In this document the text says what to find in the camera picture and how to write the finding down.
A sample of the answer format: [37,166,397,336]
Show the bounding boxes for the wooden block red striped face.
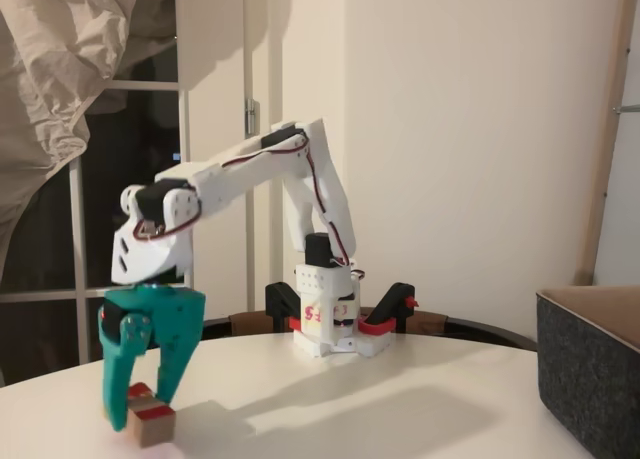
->
[125,382,178,449]

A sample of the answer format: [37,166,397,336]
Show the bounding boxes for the dark grey felt box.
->
[534,285,640,459]

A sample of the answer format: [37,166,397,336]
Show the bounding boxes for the black red table clamp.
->
[357,281,419,337]
[264,281,307,334]

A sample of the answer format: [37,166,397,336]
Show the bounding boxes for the metal door hinge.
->
[243,98,261,138]

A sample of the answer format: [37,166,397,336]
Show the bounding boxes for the white framed glass door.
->
[0,0,247,388]

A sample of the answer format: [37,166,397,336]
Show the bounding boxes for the beige crumpled curtain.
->
[0,0,177,285]

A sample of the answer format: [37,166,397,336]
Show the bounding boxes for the dark round chair backrest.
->
[199,306,539,353]

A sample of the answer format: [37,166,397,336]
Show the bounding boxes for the red black servo cable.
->
[132,131,358,270]

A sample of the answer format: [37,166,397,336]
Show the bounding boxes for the wooden frame translucent panel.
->
[574,0,640,288]

